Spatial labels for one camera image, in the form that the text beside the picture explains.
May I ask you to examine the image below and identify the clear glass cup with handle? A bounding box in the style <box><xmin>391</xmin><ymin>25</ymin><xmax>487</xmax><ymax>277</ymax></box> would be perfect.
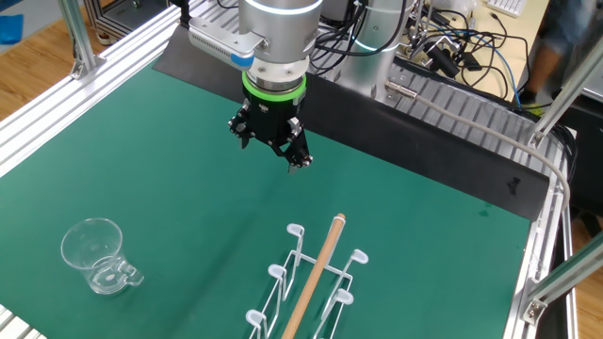
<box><xmin>59</xmin><ymin>217</ymin><xmax>145</xmax><ymax>297</ymax></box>

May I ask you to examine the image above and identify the green table mat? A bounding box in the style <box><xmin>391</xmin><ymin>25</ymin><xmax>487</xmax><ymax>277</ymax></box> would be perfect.
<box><xmin>0</xmin><ymin>60</ymin><xmax>533</xmax><ymax>339</ymax></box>

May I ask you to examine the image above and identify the black table mat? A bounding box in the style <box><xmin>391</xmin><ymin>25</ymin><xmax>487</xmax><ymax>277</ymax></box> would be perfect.
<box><xmin>153</xmin><ymin>23</ymin><xmax>552</xmax><ymax>222</ymax></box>

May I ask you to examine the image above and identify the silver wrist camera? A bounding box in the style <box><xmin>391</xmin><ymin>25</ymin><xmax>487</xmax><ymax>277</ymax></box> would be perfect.
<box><xmin>187</xmin><ymin>16</ymin><xmax>269</xmax><ymax>71</ymax></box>

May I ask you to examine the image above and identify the black control box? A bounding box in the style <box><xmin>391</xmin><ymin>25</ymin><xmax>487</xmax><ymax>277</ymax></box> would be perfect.
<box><xmin>319</xmin><ymin>0</ymin><xmax>362</xmax><ymax>24</ymax></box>

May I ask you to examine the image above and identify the aluminium frame post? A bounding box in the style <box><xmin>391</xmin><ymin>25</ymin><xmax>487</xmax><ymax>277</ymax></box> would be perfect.
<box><xmin>526</xmin><ymin>35</ymin><xmax>603</xmax><ymax>151</ymax></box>
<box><xmin>519</xmin><ymin>230</ymin><xmax>603</xmax><ymax>327</ymax></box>
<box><xmin>57</xmin><ymin>0</ymin><xmax>107</xmax><ymax>81</ymax></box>

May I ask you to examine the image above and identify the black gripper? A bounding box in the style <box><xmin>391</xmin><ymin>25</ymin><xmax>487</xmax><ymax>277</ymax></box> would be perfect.
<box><xmin>227</xmin><ymin>92</ymin><xmax>315</xmax><ymax>176</ymax></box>

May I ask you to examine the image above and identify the grey cable with metal plug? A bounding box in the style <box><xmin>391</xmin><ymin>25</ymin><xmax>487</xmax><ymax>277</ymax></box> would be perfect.
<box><xmin>384</xmin><ymin>79</ymin><xmax>572</xmax><ymax>213</ymax></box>

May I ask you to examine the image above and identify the blue cable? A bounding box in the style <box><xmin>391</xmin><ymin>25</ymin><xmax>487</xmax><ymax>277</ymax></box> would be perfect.
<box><xmin>470</xmin><ymin>32</ymin><xmax>524</xmax><ymax>108</ymax></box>

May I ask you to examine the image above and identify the black frame cart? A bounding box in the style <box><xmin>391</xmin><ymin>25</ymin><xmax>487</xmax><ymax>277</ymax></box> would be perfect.
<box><xmin>83</xmin><ymin>0</ymin><xmax>173</xmax><ymax>46</ymax></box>

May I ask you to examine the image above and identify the beige desk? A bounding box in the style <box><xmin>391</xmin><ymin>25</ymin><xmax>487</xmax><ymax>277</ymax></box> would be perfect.
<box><xmin>395</xmin><ymin>0</ymin><xmax>552</xmax><ymax>103</ymax></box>

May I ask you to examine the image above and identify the black camera cable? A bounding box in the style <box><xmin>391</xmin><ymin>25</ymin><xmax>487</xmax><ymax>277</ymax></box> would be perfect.
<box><xmin>169</xmin><ymin>0</ymin><xmax>193</xmax><ymax>28</ymax></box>

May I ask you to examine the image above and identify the white computer keyboard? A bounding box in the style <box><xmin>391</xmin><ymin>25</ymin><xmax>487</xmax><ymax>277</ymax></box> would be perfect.
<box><xmin>484</xmin><ymin>0</ymin><xmax>529</xmax><ymax>19</ymax></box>

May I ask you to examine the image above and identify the white wire cup rack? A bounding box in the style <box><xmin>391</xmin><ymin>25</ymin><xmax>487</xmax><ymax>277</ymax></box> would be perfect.
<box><xmin>244</xmin><ymin>212</ymin><xmax>370</xmax><ymax>339</ymax></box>

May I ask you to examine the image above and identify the black cabinet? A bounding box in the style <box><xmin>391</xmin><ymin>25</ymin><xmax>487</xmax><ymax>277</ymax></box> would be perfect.
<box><xmin>558</xmin><ymin>91</ymin><xmax>603</xmax><ymax>218</ymax></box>

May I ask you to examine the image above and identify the person in shorts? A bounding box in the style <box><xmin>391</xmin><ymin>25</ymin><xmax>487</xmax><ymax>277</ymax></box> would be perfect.
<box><xmin>517</xmin><ymin>0</ymin><xmax>603</xmax><ymax>117</ymax></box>

